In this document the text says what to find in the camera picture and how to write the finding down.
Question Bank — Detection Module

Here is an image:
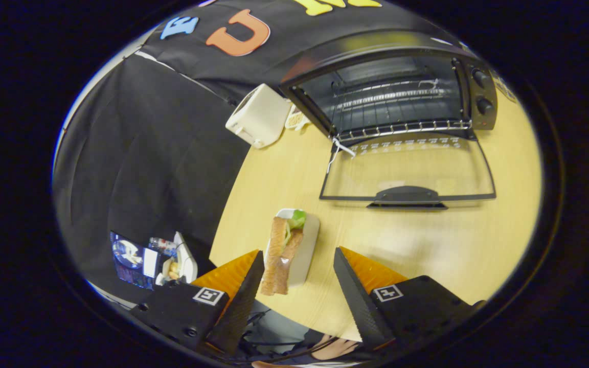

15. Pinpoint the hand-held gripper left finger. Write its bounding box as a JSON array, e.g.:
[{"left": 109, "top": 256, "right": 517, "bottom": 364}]
[{"left": 131, "top": 249, "right": 265, "bottom": 357}]

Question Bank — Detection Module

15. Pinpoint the white open container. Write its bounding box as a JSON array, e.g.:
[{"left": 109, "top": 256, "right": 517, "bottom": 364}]
[{"left": 155, "top": 232, "right": 198, "bottom": 287}]

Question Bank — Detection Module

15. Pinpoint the small dish of snacks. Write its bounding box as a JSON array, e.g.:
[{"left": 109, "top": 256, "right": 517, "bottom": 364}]
[{"left": 284, "top": 106, "right": 310, "bottom": 131}]

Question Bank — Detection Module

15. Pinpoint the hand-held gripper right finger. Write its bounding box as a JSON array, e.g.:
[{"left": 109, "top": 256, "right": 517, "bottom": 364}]
[{"left": 333, "top": 246, "right": 487, "bottom": 353}]

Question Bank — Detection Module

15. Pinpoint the toasted sandwich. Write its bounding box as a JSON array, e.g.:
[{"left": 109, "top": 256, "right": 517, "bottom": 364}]
[{"left": 260, "top": 210, "right": 307, "bottom": 296}]

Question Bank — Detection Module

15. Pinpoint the black toaster oven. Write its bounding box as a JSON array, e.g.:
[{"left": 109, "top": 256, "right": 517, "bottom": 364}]
[{"left": 279, "top": 31, "right": 500, "bottom": 210}]

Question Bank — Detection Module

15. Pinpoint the clear plastic bottle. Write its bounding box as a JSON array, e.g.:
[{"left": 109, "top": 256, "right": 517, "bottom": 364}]
[{"left": 149, "top": 237, "right": 178, "bottom": 256}]

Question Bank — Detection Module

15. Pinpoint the white string tie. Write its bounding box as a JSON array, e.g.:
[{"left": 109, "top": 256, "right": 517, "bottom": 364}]
[{"left": 327, "top": 137, "right": 357, "bottom": 174}]

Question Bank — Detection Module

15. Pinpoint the white rectangular plate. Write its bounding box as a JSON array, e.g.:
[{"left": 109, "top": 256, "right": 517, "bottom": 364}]
[{"left": 264, "top": 208, "right": 321, "bottom": 288}]

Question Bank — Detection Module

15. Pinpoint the white pop-up toaster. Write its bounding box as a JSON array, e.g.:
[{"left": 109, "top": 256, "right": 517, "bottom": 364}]
[{"left": 225, "top": 83, "right": 292, "bottom": 150}]

